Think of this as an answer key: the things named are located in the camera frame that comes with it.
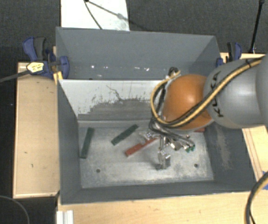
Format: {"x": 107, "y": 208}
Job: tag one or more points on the pale wood flat board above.
{"x": 37, "y": 129}

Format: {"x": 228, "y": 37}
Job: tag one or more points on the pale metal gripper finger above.
{"x": 147, "y": 136}
{"x": 162, "y": 158}

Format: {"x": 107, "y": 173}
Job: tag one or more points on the grey metal bin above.
{"x": 115, "y": 171}

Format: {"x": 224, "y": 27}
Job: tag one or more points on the dark green flat block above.
{"x": 124, "y": 135}
{"x": 87, "y": 142}

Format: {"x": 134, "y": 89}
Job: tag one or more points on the red-brown flat block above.
{"x": 138, "y": 148}

